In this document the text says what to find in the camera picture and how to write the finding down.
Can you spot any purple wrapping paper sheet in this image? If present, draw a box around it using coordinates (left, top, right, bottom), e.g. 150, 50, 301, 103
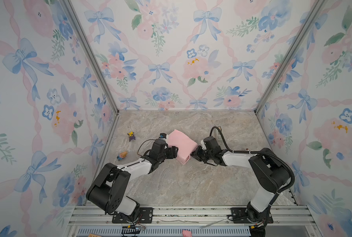
167, 129, 198, 165

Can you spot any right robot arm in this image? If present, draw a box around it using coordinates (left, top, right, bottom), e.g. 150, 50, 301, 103
191, 136, 295, 224

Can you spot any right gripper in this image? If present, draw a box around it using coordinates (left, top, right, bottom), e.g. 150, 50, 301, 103
189, 147, 213, 164

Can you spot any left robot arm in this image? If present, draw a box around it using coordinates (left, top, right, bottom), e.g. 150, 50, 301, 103
86, 139, 179, 219

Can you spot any aluminium rail frame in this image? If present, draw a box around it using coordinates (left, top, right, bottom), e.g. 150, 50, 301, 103
64, 203, 322, 237

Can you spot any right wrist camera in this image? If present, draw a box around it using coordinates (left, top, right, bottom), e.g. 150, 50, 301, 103
201, 140, 207, 150

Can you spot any pink object on rail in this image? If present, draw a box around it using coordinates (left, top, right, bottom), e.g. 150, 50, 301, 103
182, 230, 193, 237

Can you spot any black corrugated cable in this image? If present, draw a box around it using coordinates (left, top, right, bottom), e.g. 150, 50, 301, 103
209, 126, 295, 195

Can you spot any yellow purple toy figure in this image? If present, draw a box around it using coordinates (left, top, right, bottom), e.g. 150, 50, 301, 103
127, 131, 136, 142

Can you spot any orange toy figure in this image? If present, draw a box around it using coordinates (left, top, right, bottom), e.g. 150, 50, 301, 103
117, 151, 128, 161

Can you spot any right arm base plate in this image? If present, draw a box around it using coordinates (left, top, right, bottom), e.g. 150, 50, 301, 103
227, 207, 274, 224

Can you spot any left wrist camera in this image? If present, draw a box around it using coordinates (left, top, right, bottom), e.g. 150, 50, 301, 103
159, 133, 168, 141

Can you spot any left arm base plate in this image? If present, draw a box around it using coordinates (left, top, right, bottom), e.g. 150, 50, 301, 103
112, 207, 154, 224

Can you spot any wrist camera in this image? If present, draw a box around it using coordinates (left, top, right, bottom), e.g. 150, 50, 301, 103
159, 133, 168, 141
201, 140, 207, 150

